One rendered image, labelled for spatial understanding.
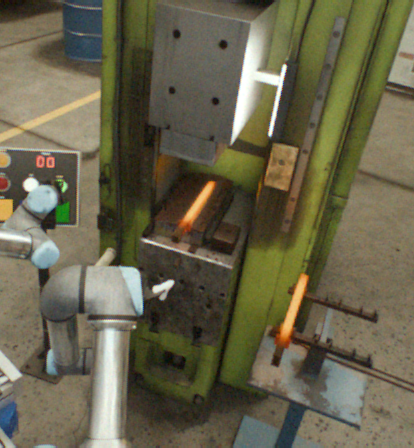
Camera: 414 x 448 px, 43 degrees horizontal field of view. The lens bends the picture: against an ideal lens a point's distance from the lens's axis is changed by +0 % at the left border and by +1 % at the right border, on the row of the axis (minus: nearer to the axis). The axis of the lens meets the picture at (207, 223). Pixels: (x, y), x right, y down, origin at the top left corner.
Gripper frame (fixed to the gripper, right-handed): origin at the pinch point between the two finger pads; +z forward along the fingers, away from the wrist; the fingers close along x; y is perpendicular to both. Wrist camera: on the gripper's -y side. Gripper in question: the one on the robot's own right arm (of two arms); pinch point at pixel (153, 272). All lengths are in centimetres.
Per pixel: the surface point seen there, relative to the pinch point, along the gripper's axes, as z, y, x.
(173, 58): 31, -61, -10
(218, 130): 31, -41, 8
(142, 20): 45, -66, -27
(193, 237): 30.7, 4.7, 4.0
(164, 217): 33.8, 1.8, -9.5
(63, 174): 22, -13, -46
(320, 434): 37, 100, 76
